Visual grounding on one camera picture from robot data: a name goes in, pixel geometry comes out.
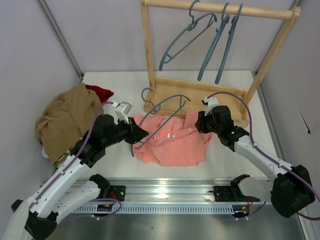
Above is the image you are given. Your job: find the teal hanger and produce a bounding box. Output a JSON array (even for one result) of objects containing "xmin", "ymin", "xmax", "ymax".
[
  {"xmin": 158, "ymin": 0, "xmax": 218, "ymax": 71},
  {"xmin": 197, "ymin": 2, "xmax": 230, "ymax": 81},
  {"xmin": 130, "ymin": 87, "xmax": 192, "ymax": 158},
  {"xmin": 214, "ymin": 4, "xmax": 243, "ymax": 84}
]

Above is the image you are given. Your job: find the pink skirt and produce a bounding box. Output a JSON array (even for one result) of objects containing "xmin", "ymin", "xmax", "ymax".
[{"xmin": 133, "ymin": 111, "xmax": 213, "ymax": 167}]

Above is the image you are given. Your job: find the tan garment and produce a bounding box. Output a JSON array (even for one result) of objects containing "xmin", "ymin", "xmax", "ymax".
[{"xmin": 35, "ymin": 83, "xmax": 102, "ymax": 166}]

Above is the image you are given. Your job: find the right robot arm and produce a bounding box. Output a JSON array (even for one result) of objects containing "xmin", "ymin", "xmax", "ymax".
[{"xmin": 195, "ymin": 105, "xmax": 320, "ymax": 218}]

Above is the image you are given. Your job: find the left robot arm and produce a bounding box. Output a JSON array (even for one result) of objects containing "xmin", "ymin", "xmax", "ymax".
[{"xmin": 3, "ymin": 114, "xmax": 149, "ymax": 240}]

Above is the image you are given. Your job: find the wooden hanger rack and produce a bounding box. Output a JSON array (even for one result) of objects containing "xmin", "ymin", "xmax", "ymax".
[{"xmin": 140, "ymin": 0, "xmax": 301, "ymax": 127}]

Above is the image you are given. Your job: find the red garment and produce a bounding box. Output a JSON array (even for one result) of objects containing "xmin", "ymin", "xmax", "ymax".
[{"xmin": 85, "ymin": 84, "xmax": 114, "ymax": 104}]

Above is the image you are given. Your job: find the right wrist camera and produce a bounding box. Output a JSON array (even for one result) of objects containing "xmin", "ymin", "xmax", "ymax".
[{"xmin": 201, "ymin": 97, "xmax": 220, "ymax": 116}]

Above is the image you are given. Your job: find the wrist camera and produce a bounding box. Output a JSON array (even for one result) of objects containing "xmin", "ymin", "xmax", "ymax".
[
  {"xmin": 111, "ymin": 101, "xmax": 132, "ymax": 124},
  {"xmin": 201, "ymin": 97, "xmax": 220, "ymax": 116}
]

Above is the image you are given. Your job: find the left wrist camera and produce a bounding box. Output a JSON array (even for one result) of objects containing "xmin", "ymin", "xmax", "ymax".
[{"xmin": 111, "ymin": 101, "xmax": 132, "ymax": 124}]

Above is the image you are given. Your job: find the aluminium table rail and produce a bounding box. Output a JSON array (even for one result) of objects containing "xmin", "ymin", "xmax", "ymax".
[{"xmin": 34, "ymin": 177, "xmax": 308, "ymax": 205}]

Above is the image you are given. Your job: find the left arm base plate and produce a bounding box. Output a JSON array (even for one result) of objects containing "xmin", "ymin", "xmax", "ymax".
[{"xmin": 97, "ymin": 185, "xmax": 126, "ymax": 202}]

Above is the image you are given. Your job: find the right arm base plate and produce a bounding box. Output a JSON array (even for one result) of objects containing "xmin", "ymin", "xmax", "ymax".
[{"xmin": 208, "ymin": 185, "xmax": 261, "ymax": 203}]

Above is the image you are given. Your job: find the slotted cable duct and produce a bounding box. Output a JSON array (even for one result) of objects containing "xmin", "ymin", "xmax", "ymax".
[{"xmin": 73, "ymin": 203, "xmax": 235, "ymax": 215}]

